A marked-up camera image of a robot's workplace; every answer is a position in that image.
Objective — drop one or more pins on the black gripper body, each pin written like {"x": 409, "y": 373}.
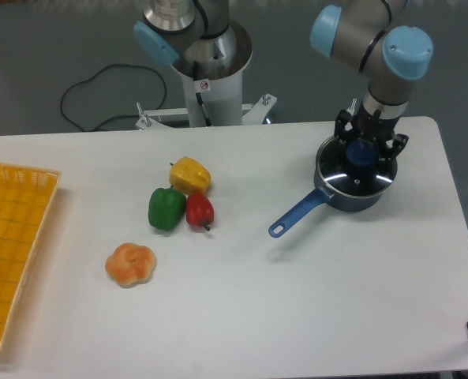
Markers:
{"x": 371, "y": 126}

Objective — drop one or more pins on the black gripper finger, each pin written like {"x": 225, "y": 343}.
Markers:
{"x": 344, "y": 130}
{"x": 389, "y": 150}

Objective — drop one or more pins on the glass lid blue knob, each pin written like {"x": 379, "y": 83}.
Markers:
{"x": 353, "y": 169}

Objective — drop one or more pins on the blue saucepan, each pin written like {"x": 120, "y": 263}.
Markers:
{"x": 319, "y": 196}

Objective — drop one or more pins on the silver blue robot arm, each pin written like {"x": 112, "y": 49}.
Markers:
{"x": 360, "y": 35}

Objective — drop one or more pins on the yellow bell pepper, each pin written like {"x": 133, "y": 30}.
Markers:
{"x": 189, "y": 176}

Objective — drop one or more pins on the red bell pepper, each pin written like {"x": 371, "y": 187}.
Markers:
{"x": 199, "y": 211}

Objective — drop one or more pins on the green bell pepper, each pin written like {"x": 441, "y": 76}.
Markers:
{"x": 166, "y": 208}

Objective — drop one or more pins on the orange knotted bread roll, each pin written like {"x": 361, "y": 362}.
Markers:
{"x": 130, "y": 264}

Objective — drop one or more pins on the yellow woven basket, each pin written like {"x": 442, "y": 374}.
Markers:
{"x": 26, "y": 194}

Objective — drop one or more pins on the white metal base frame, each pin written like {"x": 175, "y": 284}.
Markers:
{"x": 252, "y": 114}

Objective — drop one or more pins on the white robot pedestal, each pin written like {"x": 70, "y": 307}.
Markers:
{"x": 212, "y": 73}

